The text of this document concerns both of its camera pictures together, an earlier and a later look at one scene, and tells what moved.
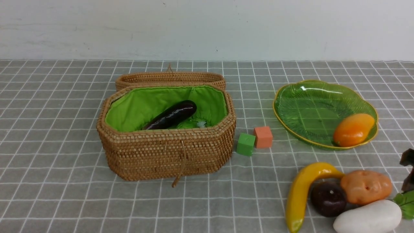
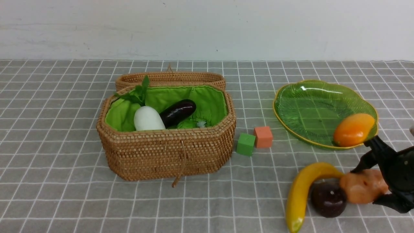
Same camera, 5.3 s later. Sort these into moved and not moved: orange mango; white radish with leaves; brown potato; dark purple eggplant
Moved: white radish with leaves
Not moved: orange mango; brown potato; dark purple eggplant
